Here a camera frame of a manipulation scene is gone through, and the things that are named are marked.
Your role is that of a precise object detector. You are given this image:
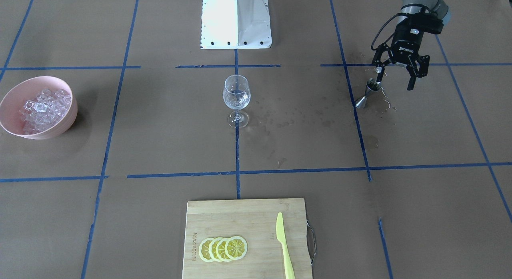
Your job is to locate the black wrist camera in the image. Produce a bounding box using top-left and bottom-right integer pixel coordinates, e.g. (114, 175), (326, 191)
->
(406, 13), (444, 34)

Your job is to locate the lemon slice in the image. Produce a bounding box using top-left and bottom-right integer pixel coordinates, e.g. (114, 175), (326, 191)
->
(199, 237), (214, 263)
(208, 237), (223, 262)
(215, 238), (232, 262)
(224, 236), (248, 260)

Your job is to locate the pile of ice cubes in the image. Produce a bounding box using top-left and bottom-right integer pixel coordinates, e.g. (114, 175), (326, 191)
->
(19, 88), (72, 135)

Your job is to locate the pink bowl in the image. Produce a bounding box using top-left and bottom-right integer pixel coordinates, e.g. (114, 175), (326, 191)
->
(1, 76), (78, 140)

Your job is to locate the bamboo cutting board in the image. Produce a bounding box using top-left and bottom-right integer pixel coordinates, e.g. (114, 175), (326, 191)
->
(182, 198), (313, 279)

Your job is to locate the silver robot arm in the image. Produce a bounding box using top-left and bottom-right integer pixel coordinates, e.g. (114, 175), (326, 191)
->
(366, 0), (450, 92)

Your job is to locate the clear wine glass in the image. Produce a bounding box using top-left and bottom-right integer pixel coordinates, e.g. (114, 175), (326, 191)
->
(223, 74), (251, 128)

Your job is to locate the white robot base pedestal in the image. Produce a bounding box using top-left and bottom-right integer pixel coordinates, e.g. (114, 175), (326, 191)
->
(200, 0), (272, 50)

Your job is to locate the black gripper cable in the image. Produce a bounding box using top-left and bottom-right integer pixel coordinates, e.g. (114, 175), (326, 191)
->
(371, 12), (412, 52)

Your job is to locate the steel cocktail jigger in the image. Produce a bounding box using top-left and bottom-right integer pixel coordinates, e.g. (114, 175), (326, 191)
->
(355, 78), (382, 109)

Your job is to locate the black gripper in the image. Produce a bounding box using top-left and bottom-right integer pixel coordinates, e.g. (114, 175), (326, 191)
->
(372, 22), (430, 91)

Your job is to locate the yellow plastic knife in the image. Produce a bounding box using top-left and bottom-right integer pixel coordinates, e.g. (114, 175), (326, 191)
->
(275, 212), (296, 279)

